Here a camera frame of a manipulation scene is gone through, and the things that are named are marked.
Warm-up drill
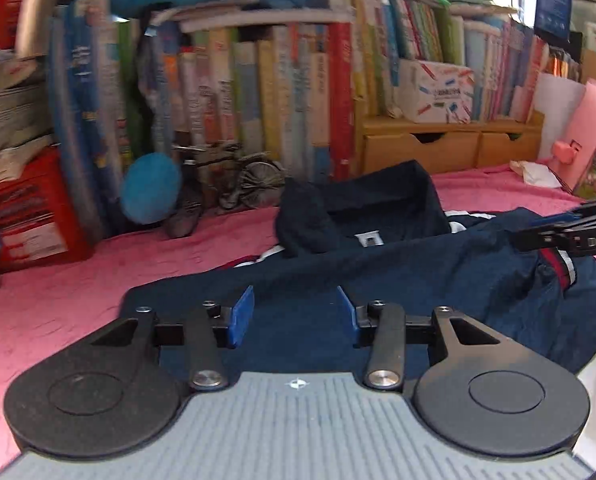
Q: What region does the miniature bicycle model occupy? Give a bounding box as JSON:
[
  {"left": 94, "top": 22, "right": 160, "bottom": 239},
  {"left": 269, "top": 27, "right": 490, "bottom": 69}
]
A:
[{"left": 164, "top": 142, "right": 285, "bottom": 238}]

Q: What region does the pink triangular toy house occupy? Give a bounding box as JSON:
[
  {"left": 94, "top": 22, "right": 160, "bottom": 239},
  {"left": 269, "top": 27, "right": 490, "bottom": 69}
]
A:
[{"left": 548, "top": 79, "right": 596, "bottom": 200}]

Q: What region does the row of upright books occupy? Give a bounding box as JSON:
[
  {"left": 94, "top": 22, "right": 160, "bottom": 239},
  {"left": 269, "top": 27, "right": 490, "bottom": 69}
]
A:
[{"left": 48, "top": 0, "right": 577, "bottom": 240}]

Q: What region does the pink rabbit print towel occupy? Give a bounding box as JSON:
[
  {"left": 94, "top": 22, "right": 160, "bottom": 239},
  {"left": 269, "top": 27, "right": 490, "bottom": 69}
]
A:
[{"left": 0, "top": 168, "right": 576, "bottom": 469}]

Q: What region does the blue plush ball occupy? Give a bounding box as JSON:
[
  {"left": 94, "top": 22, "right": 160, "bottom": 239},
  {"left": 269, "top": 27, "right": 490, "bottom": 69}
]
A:
[{"left": 120, "top": 153, "right": 182, "bottom": 226}]

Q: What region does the crumpled white tissue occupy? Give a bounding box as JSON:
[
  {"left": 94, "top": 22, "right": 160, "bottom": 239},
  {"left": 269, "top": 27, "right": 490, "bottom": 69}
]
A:
[{"left": 510, "top": 160, "right": 562, "bottom": 188}]

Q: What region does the stack of papers and notebooks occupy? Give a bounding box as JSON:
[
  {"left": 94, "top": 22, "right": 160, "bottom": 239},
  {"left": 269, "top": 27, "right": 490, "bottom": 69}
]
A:
[{"left": 0, "top": 50, "right": 53, "bottom": 184}]

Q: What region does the red plastic basket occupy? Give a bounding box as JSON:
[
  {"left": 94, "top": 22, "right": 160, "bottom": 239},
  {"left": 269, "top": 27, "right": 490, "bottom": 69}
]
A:
[{"left": 0, "top": 148, "right": 94, "bottom": 273}]

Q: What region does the white and navy jacket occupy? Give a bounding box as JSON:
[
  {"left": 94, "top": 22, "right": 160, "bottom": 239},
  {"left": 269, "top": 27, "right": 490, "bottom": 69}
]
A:
[{"left": 121, "top": 160, "right": 596, "bottom": 374}]

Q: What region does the wooden desk drawer organizer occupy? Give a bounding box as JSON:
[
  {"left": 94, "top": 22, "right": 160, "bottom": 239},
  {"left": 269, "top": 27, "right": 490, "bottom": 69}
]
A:
[{"left": 356, "top": 110, "right": 544, "bottom": 176}]

